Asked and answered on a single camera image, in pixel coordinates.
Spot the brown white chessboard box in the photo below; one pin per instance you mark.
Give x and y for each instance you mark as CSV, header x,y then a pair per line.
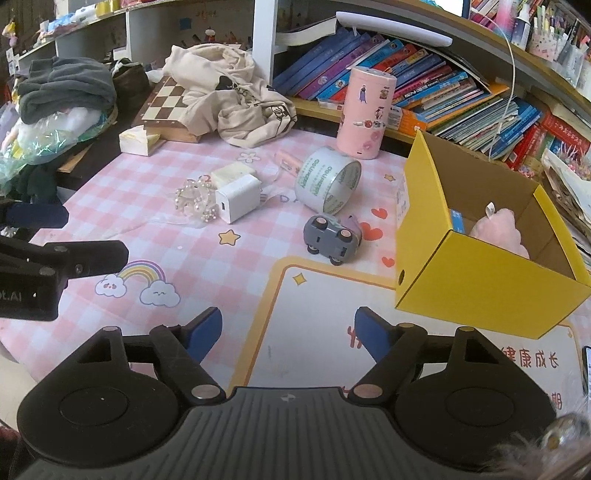
x,y
161,113

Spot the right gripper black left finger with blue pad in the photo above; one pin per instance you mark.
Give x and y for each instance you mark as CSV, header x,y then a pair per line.
x,y
178,352

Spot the pink lip balm tube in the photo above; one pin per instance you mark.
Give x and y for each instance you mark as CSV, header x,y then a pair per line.
x,y
288,162

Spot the dark grey folded clothes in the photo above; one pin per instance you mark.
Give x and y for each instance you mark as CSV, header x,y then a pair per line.
x,y
59,83

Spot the beige crumpled cloth bag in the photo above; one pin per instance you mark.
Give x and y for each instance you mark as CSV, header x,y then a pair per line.
x,y
223,93

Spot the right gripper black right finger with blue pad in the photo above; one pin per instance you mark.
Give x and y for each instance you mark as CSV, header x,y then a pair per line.
x,y
396,351

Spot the wooden shelf board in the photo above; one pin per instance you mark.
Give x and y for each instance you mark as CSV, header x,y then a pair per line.
x,y
313,117

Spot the grey toy car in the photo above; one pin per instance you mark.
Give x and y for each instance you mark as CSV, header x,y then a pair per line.
x,y
336,239

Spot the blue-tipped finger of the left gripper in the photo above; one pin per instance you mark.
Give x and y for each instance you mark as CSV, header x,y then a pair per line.
x,y
32,216

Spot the pink checkered desk mat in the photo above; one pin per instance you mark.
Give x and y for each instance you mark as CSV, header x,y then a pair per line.
x,y
287,314

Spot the white charger adapter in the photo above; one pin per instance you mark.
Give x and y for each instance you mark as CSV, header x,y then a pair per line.
x,y
238,198

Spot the cream tissue pack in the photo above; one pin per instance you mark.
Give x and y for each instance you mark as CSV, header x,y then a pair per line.
x,y
138,141

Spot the pink plush toy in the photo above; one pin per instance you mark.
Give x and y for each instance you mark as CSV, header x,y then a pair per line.
x,y
498,228

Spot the yellow cardboard box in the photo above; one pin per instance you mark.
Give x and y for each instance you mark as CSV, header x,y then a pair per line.
x,y
445,273

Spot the white tape roll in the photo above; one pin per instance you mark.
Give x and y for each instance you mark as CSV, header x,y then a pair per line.
x,y
327,180

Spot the pink sticker cylinder can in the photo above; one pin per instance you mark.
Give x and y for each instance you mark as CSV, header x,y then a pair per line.
x,y
365,113

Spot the row of leaning books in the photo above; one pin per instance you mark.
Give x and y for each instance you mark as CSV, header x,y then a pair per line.
x,y
440,94

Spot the white flat tablet device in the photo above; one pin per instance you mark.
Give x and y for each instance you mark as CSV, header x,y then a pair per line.
x,y
393,28

